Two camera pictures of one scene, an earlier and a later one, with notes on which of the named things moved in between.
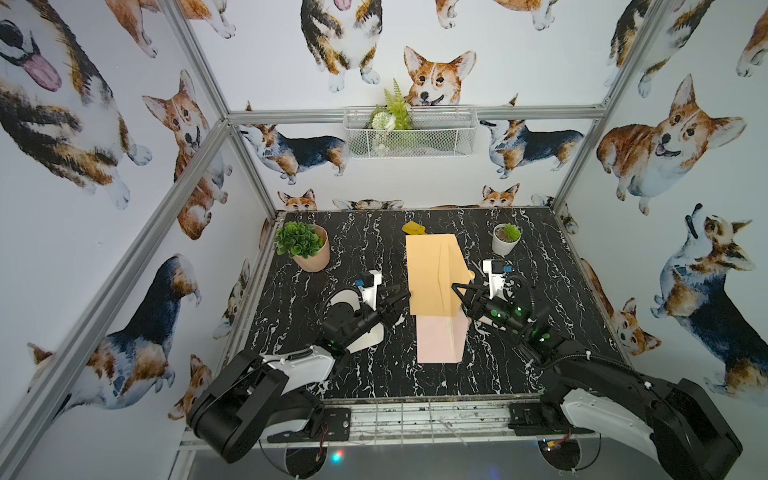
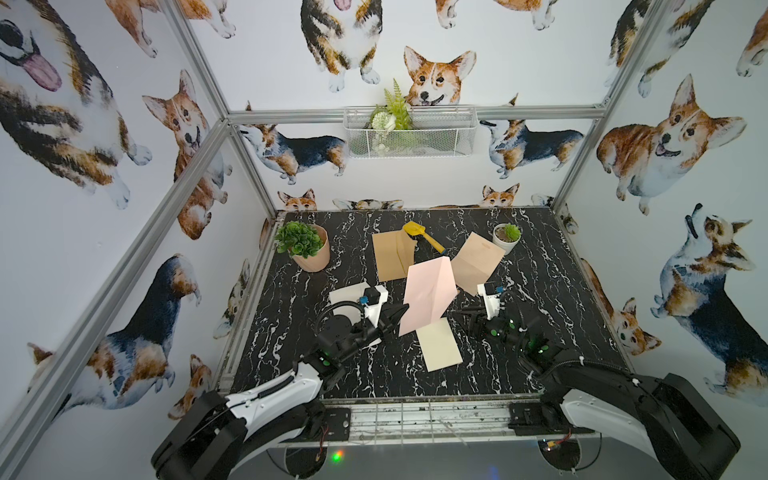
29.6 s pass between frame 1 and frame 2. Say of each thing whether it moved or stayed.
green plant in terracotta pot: stayed
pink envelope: moved
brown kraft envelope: moved
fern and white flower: stayed
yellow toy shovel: stayed
